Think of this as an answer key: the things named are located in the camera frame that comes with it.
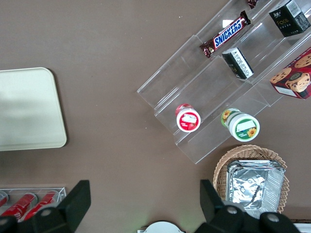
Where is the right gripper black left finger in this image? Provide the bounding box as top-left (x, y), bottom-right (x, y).
top-left (0, 180), bottom-right (92, 233)

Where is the red cookie box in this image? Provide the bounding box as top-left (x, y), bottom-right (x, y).
top-left (269, 48), bottom-right (311, 100)

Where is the beige plastic tray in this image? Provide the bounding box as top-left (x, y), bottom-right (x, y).
top-left (0, 67), bottom-right (68, 152)

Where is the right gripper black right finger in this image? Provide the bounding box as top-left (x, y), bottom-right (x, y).
top-left (194, 179), bottom-right (302, 233)

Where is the stack of foil trays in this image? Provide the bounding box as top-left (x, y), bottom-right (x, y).
top-left (225, 159), bottom-right (286, 219)

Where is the white plastic bin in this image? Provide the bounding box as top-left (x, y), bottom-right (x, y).
top-left (292, 222), bottom-right (311, 233)

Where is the red cola bottle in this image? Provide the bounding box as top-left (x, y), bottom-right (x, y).
top-left (0, 191), bottom-right (10, 207)
top-left (0, 192), bottom-right (37, 218)
top-left (23, 190), bottom-right (59, 220)

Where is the red lid yogurt cup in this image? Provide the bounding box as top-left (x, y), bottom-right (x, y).
top-left (175, 103), bottom-right (202, 133)

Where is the clear acrylic stepped display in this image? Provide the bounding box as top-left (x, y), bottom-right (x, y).
top-left (136, 0), bottom-right (311, 165)

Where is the clear acrylic bottle rack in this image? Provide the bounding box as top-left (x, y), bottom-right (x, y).
top-left (0, 186), bottom-right (67, 223)

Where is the black tissue box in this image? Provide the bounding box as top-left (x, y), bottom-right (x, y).
top-left (221, 47), bottom-right (255, 81)
top-left (268, 0), bottom-right (311, 38)

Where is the light tan wicker basket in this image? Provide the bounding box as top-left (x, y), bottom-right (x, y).
top-left (212, 144), bottom-right (291, 219)

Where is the green lid yogurt cup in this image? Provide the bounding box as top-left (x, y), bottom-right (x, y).
top-left (220, 108), bottom-right (261, 143)

